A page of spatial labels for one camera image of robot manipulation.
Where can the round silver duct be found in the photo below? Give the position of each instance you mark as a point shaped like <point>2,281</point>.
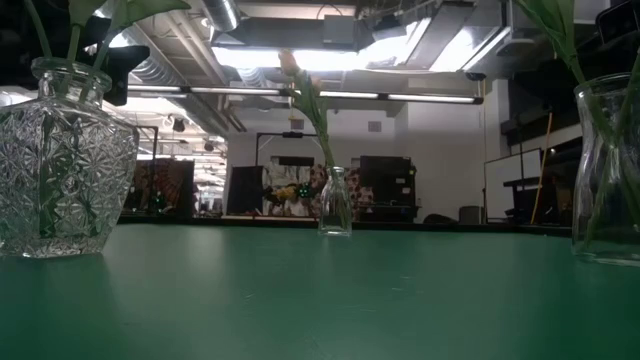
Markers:
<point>222,12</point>

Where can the person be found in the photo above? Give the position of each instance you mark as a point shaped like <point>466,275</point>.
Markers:
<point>300,209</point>

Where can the green table mat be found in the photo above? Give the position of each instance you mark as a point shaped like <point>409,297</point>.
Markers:
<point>320,310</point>

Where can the long tube light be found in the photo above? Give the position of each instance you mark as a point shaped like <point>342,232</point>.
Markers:
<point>425,98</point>
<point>235,91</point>

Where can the small clear glass bottle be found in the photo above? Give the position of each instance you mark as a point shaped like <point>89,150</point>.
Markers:
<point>335,215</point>

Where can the black cabinet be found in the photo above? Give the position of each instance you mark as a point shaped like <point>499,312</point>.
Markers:
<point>387,172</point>

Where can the cut-glass patterned vase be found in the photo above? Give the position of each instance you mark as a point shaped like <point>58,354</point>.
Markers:
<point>65,175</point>

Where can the large corrugated silver duct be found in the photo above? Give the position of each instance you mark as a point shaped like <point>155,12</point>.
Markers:
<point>170,70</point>

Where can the black panel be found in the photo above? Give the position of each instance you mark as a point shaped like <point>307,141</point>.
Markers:
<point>245,187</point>

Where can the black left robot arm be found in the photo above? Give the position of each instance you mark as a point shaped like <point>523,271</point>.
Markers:
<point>15,50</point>

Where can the grey bin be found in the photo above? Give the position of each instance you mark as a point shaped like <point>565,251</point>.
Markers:
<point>470,215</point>

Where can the grey wall vent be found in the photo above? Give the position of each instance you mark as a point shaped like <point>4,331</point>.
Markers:
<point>374,126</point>

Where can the black ceiling spotlight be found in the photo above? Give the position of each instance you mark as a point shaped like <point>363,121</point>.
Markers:
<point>178,125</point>
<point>209,146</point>

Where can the white artificial tulip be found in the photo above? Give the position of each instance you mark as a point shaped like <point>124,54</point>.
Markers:
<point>307,102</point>
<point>316,83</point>
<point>289,62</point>

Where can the black frame stand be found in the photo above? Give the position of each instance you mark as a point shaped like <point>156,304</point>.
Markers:
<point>292,134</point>

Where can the whiteboard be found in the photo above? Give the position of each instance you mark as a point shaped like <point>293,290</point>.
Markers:
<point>505,190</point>

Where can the dark patterned tapestry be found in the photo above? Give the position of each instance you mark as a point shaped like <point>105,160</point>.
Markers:
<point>165,185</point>

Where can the pale patterned tapestry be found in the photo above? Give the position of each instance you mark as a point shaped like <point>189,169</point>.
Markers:
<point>280,172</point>

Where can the red patterned cloth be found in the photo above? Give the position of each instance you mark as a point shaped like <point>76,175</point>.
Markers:
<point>362,195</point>

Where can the smooth clear glass carafe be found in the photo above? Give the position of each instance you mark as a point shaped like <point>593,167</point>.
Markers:
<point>607,210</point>

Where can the grey ceiling box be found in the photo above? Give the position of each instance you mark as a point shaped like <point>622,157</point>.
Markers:
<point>340,31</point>

